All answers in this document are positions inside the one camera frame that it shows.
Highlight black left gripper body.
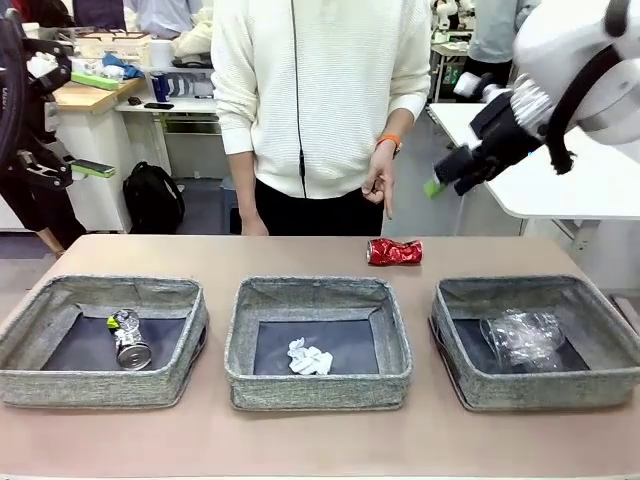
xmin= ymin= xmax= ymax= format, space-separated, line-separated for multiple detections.
xmin=22 ymin=82 xmax=60 ymax=151

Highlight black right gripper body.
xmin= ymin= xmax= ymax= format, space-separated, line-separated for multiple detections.
xmin=469 ymin=92 xmax=549 ymax=169

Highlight clear plastic cup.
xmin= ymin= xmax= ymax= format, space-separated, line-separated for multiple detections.
xmin=478 ymin=312 xmax=551 ymax=371

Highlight crushed black drink can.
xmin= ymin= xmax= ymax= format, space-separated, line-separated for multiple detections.
xmin=107 ymin=308 xmax=153 ymax=371

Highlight person's left forearm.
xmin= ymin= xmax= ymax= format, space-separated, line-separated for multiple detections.
xmin=377 ymin=107 xmax=419 ymax=146

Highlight person's right forearm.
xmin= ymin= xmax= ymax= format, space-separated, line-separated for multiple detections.
xmin=227 ymin=149 xmax=259 ymax=226

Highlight person's left hand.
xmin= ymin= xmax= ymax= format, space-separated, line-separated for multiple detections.
xmin=360 ymin=144 xmax=401 ymax=221

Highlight person's right hand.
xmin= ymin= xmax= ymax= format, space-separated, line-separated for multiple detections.
xmin=239 ymin=217 xmax=270 ymax=237

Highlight wooden top counter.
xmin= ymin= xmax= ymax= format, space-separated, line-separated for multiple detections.
xmin=52 ymin=77 xmax=151 ymax=234

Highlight blue cloth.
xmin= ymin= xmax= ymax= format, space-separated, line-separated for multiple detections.
xmin=102 ymin=53 xmax=146 ymax=81

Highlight beige storage crate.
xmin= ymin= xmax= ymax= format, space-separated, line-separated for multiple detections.
xmin=74 ymin=30 xmax=153 ymax=65

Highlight bystander in dark blue jacket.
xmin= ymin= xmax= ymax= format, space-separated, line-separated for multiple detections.
xmin=0 ymin=174 xmax=86 ymax=251

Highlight black backpack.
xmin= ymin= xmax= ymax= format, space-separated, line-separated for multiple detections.
xmin=122 ymin=160 xmax=187 ymax=235

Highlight orange wrist watch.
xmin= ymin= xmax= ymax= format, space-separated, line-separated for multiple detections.
xmin=375 ymin=133 xmax=404 ymax=157

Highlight white paper roll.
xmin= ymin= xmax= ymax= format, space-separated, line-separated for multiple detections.
xmin=149 ymin=38 xmax=175 ymax=68

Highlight white desk with shelf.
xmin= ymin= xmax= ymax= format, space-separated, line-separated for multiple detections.
xmin=115 ymin=94 xmax=229 ymax=180

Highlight striped box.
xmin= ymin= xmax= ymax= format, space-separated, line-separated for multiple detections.
xmin=167 ymin=69 xmax=216 ymax=99

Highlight white table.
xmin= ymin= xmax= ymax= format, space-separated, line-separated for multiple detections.
xmin=427 ymin=102 xmax=640 ymax=221

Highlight bystander blue shirt black trousers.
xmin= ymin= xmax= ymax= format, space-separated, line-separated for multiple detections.
xmin=464 ymin=0 xmax=541 ymax=94

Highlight crushed red drink can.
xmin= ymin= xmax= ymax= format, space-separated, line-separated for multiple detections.
xmin=367 ymin=238 xmax=425 ymax=268

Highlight white fabric bag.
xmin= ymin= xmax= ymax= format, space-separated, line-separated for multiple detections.
xmin=172 ymin=19 xmax=215 ymax=59

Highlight person in white sweater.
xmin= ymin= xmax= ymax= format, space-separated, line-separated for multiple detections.
xmin=209 ymin=0 xmax=432 ymax=200

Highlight white table leg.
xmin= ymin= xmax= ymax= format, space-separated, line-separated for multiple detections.
xmin=552 ymin=219 xmax=604 ymax=261

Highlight grey fabric basket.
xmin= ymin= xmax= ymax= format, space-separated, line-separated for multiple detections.
xmin=428 ymin=275 xmax=640 ymax=413
xmin=0 ymin=273 xmax=210 ymax=410
xmin=224 ymin=276 xmax=415 ymax=412

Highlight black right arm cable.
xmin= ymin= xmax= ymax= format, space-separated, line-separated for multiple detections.
xmin=546 ymin=0 xmax=632 ymax=176

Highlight thin black lanyard cable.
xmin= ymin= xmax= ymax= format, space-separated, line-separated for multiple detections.
xmin=288 ymin=0 xmax=307 ymax=199

